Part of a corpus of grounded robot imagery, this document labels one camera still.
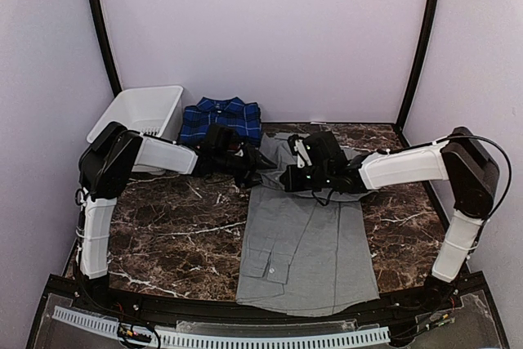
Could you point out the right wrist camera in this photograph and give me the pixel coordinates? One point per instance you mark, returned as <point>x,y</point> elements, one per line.
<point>300,150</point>

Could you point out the black front rail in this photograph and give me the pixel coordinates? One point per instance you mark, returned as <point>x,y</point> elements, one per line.
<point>399,307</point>

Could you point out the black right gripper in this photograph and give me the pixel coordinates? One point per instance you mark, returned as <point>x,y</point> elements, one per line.
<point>292,185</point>

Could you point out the white plastic bin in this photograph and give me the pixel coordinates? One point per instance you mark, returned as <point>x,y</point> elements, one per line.
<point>138,129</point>

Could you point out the white slotted cable duct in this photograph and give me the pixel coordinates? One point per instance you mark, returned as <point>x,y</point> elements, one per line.
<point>224,336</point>

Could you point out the black red folded shirt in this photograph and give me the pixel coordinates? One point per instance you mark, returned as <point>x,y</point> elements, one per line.
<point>236,146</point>

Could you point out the grey long sleeve shirt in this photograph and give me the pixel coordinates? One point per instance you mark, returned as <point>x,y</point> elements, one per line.
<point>302,256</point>

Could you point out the left black frame post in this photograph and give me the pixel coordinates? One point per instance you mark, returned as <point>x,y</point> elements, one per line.
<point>104,46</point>

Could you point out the blue plaid folded shirt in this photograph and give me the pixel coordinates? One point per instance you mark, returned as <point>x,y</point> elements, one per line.
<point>244,118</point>

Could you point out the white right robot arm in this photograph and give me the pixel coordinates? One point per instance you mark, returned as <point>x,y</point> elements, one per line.
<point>460,158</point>

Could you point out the black frame post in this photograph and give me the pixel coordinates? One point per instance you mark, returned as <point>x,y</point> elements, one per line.
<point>104,46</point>
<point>417,65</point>

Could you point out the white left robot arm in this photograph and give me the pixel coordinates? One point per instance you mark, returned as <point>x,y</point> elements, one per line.
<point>97,202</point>

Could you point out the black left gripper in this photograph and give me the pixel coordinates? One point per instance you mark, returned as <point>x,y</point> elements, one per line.
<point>257,160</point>

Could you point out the right black frame post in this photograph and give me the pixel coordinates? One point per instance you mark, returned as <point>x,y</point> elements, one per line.
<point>417,65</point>

